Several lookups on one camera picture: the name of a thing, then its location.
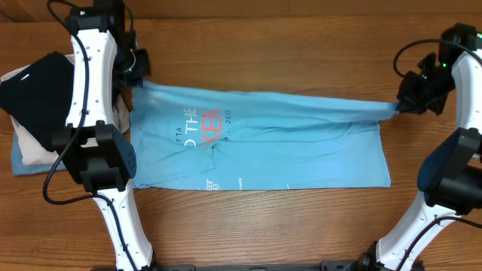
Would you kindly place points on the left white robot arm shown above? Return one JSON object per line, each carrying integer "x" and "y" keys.
{"x": 95, "y": 152}

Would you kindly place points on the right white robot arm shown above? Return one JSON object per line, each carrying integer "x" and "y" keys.
{"x": 448, "y": 187}

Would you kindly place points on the light blue printed t-shirt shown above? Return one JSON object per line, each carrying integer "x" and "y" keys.
{"x": 194, "y": 139}

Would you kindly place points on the folded beige garment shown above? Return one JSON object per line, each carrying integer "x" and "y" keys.
{"x": 38, "y": 97}

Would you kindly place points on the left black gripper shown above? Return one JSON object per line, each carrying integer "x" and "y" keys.
{"x": 143, "y": 69}

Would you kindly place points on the folded blue denim garment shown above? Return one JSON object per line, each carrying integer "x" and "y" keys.
{"x": 26, "y": 169}

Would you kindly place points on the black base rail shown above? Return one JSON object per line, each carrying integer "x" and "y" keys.
{"x": 328, "y": 265}

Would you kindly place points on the folded black garment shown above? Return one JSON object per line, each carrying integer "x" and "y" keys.
{"x": 39, "y": 97}

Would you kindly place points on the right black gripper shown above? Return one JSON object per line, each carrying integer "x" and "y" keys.
{"x": 409, "y": 98}

